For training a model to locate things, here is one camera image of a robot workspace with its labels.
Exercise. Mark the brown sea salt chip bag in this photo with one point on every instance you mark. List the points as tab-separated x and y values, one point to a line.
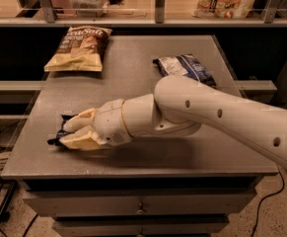
81	49

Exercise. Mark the blue rxbar blueberry bar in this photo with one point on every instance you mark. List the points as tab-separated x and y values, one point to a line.
55	141

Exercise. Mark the grey drawer cabinet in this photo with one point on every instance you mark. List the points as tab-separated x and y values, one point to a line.
189	185

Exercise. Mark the clear plastic container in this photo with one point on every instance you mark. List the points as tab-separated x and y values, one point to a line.
88	8

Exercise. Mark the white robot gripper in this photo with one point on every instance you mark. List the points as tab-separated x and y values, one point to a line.
109	122

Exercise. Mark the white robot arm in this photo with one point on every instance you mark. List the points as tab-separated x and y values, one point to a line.
180	106

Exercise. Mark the round metal drawer knob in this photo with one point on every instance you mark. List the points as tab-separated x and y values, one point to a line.
140	208

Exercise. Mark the blue white chip bag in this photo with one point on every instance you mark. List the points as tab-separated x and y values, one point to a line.
185	65

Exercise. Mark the colourful snack bag on shelf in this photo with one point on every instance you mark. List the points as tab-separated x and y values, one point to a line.
224	9

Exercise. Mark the grey metal shelf rail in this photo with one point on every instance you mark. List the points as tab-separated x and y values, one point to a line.
136	14

